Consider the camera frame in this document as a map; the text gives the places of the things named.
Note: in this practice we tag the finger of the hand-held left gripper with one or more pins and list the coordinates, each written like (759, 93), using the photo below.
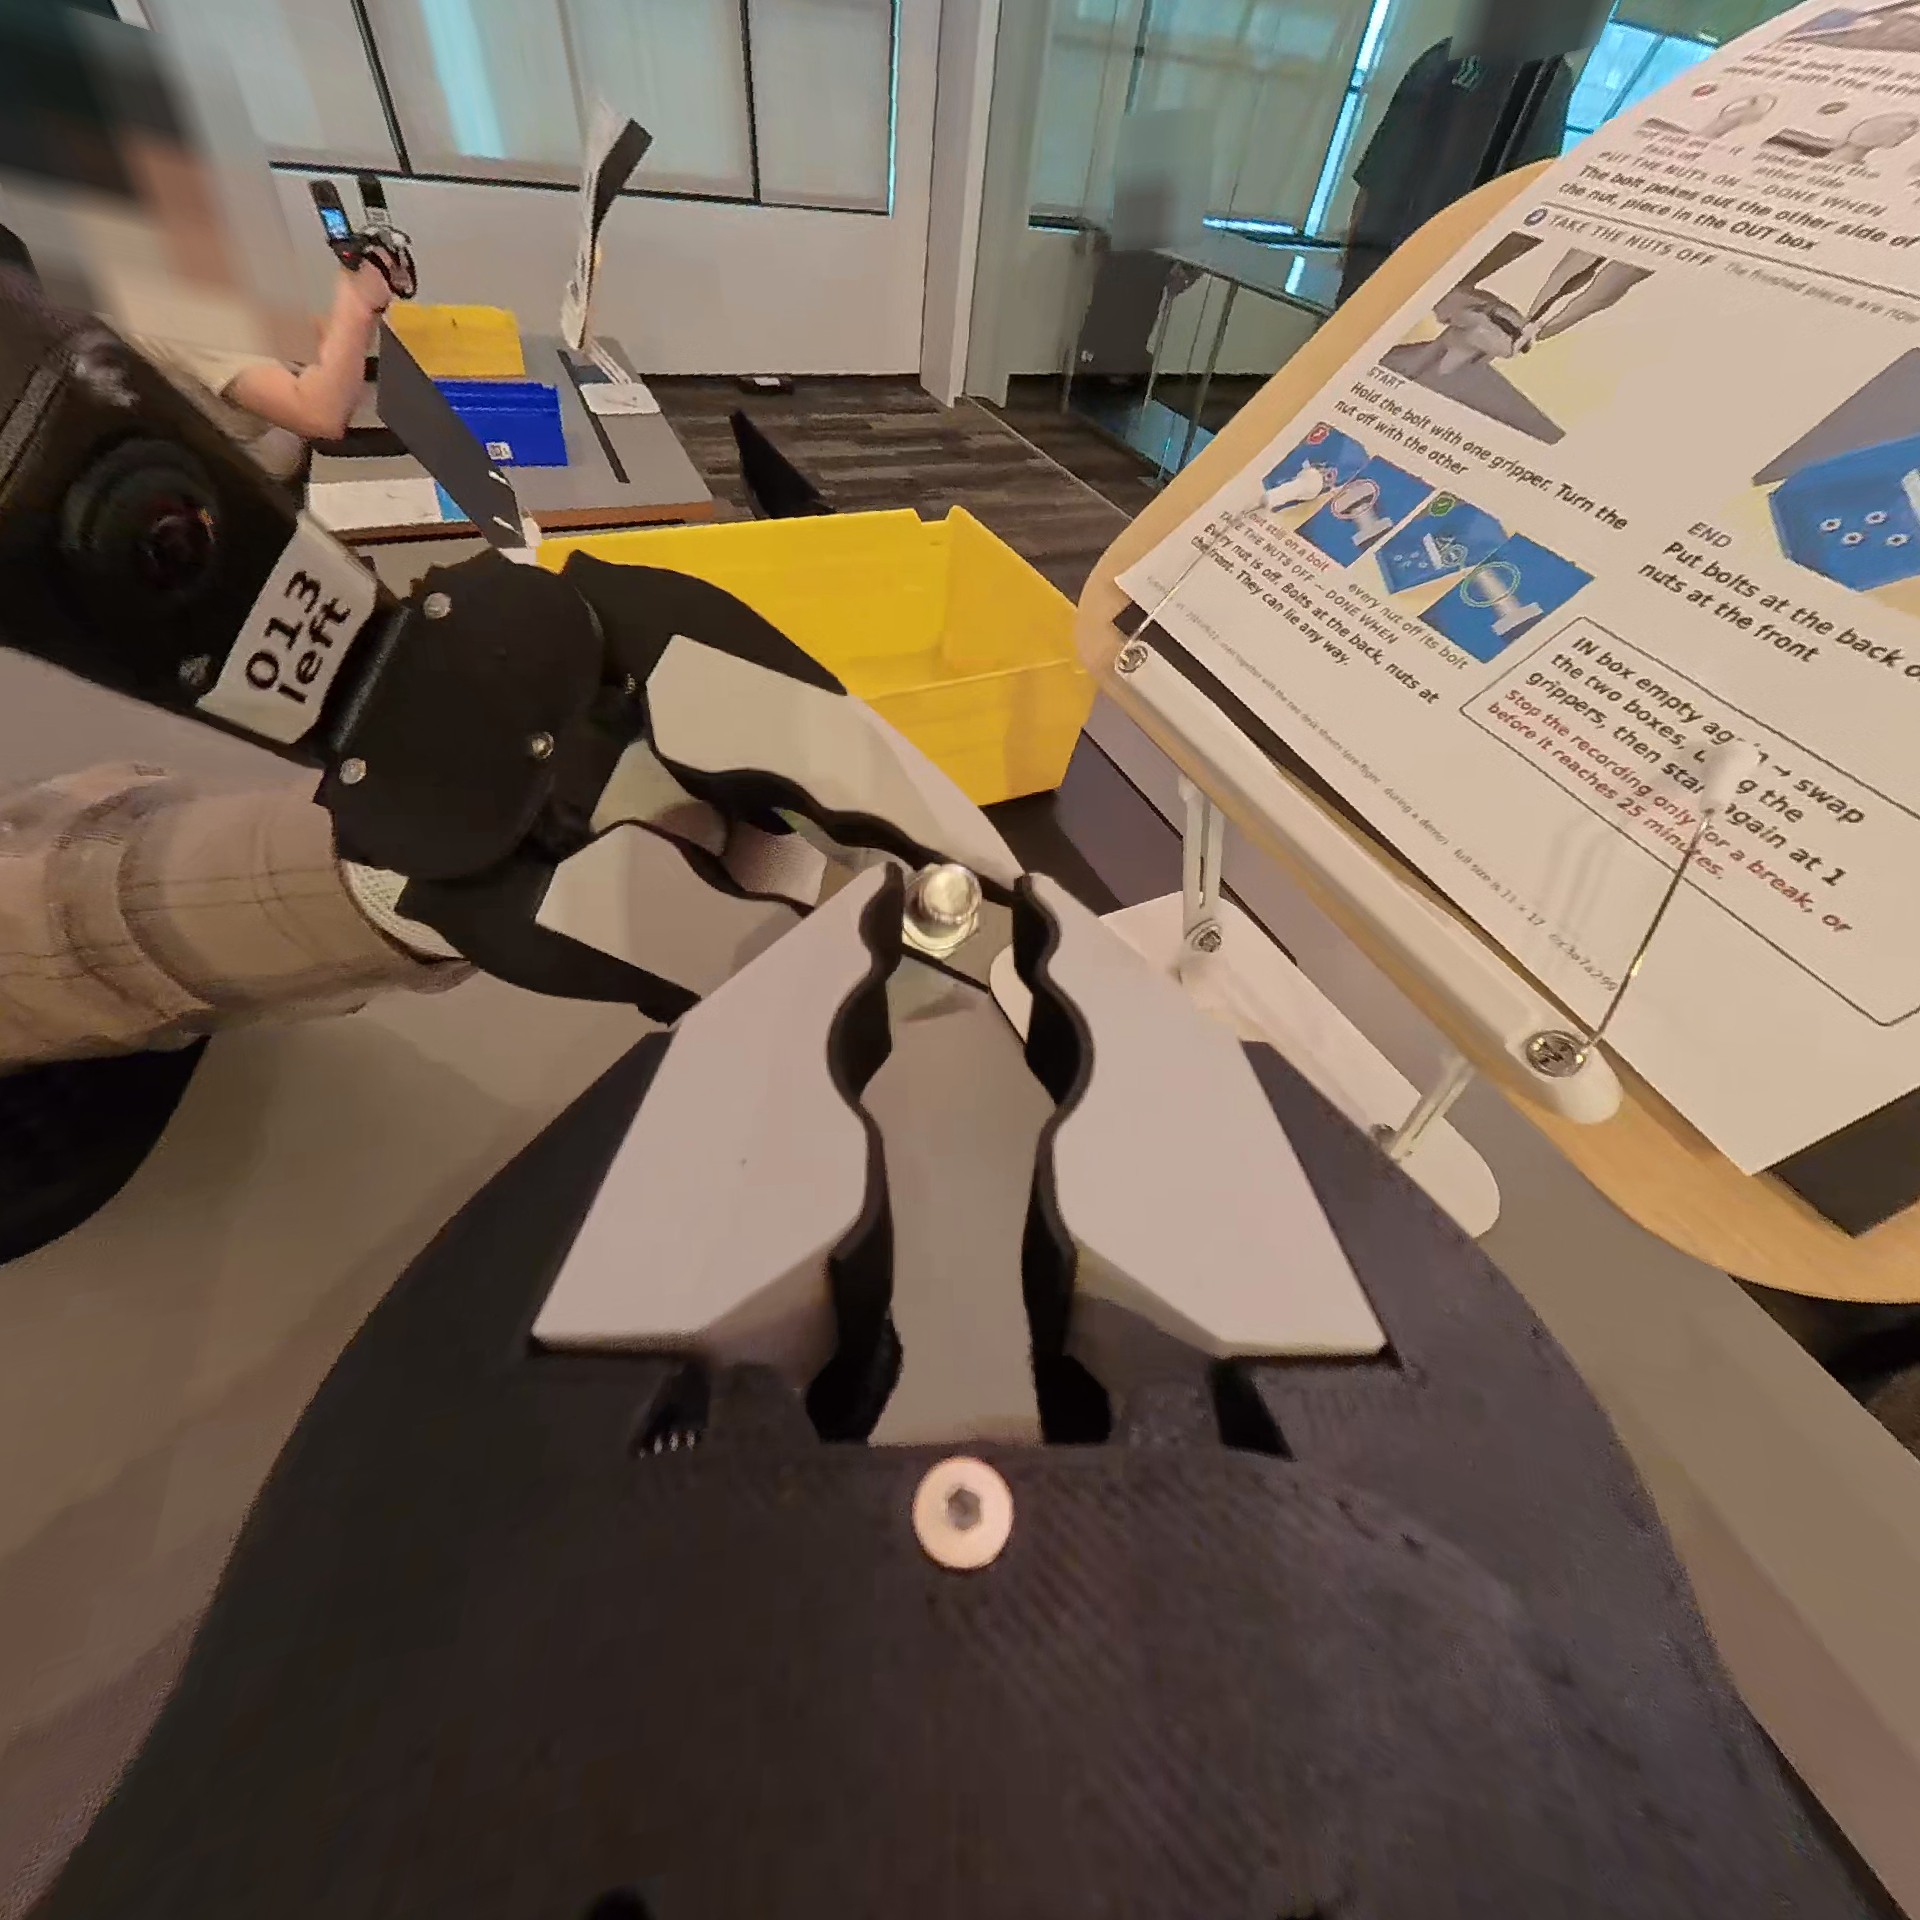
(638, 901)
(854, 758)

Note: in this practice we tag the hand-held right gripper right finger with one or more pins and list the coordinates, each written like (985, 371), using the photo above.
(1185, 1201)

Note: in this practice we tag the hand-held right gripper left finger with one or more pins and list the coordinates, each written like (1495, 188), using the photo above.
(720, 1184)

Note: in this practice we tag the silver bolt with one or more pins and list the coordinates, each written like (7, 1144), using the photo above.
(948, 897)

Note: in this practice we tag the silver hex nut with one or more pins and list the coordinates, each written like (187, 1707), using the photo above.
(932, 944)

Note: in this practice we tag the person's left forearm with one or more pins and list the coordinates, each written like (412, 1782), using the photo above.
(180, 914)

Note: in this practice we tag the large yellow plastic bin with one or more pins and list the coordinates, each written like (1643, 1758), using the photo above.
(900, 609)

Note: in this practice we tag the blue plastic bin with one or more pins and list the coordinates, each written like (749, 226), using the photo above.
(503, 423)

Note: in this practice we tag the black floor object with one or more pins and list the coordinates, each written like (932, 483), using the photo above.
(772, 464)

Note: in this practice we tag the grey background desk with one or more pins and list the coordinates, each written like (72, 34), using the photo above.
(645, 472)

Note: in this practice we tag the small yellow plastic bin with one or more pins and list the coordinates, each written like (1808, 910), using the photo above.
(450, 339)

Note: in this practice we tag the wooden document stand board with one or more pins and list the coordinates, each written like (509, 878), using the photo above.
(1650, 1201)

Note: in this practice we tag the background document stand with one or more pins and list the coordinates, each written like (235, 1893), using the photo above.
(600, 211)

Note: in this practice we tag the glass side table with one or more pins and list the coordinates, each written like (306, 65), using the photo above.
(1201, 270)

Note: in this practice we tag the black backing board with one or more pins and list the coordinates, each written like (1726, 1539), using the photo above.
(1861, 1178)

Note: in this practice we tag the printed instruction sheet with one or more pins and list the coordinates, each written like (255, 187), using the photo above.
(1650, 450)

